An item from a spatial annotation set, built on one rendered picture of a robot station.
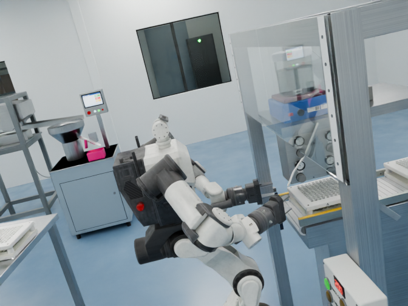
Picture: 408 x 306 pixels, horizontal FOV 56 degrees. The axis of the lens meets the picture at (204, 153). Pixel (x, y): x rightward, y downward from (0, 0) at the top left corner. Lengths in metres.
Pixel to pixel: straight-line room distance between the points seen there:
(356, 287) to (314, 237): 0.83
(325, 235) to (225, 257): 0.43
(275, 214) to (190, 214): 0.45
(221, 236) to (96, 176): 2.78
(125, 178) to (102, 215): 2.54
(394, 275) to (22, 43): 5.92
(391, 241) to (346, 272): 1.02
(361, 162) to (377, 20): 0.27
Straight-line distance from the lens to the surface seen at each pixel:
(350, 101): 0.81
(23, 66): 6.71
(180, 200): 1.25
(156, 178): 1.34
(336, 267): 0.95
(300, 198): 1.75
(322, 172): 1.57
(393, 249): 1.97
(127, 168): 1.51
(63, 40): 6.55
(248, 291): 1.80
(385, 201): 1.78
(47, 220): 2.37
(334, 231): 1.73
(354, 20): 0.80
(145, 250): 1.70
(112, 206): 4.00
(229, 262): 1.77
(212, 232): 1.22
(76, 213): 4.07
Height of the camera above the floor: 1.65
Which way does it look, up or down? 16 degrees down
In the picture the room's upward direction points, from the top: 13 degrees counter-clockwise
